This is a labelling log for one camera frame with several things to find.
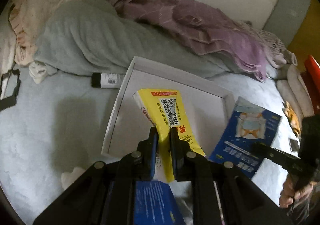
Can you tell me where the striped plush toy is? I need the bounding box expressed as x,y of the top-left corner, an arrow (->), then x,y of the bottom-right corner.
237,20 -> 298,69

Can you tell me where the yellow tissue pack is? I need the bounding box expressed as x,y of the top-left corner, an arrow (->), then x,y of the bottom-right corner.
133,88 -> 206,183

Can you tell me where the blue mask package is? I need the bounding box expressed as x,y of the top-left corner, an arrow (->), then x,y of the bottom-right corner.
209,97 -> 281,179

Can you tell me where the red object at edge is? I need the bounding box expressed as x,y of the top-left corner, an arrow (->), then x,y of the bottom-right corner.
302,55 -> 320,111

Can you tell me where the white shallow cardboard box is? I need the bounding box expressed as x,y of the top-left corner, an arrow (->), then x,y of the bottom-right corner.
101,57 -> 235,157

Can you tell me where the orange plush toy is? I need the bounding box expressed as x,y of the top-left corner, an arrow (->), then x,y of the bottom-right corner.
283,101 -> 301,138

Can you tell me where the white tube black cap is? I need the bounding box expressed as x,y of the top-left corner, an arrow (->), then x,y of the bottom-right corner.
91,73 -> 125,88

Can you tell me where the pink ruffled garment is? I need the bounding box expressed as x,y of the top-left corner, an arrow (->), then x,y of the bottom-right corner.
9,0 -> 71,66

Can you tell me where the person's right hand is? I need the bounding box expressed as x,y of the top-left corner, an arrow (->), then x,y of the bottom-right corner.
279,175 -> 316,208

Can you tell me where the grey sofa cushion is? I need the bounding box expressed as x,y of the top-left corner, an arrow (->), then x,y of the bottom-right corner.
263,0 -> 311,46

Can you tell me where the grey-green fleece blanket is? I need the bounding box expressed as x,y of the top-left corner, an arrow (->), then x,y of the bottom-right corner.
33,0 -> 253,79

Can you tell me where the white sock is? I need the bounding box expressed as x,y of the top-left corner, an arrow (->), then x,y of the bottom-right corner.
29,61 -> 57,84

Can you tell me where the purple striped cloth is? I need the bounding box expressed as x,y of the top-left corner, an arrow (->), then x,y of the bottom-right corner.
108,0 -> 267,81

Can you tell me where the black lace choker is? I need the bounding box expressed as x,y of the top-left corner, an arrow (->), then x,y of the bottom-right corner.
0,68 -> 22,112

